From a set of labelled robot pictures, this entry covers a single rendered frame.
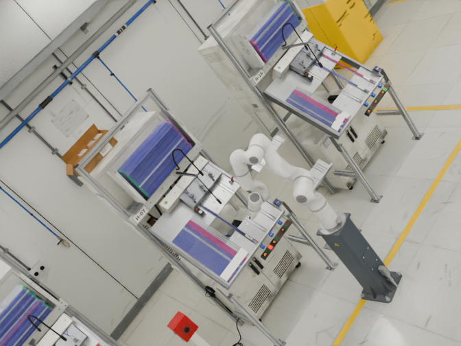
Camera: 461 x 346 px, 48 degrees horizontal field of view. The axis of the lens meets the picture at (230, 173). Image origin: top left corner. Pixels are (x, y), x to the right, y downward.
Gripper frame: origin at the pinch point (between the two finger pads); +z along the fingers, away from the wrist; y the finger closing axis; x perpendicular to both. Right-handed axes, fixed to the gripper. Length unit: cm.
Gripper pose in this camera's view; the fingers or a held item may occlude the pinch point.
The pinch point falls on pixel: (254, 215)
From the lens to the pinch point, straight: 360.0
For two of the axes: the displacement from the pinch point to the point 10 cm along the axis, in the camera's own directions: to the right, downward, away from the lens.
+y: 5.9, -7.3, 3.4
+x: -8.1, -5.3, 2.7
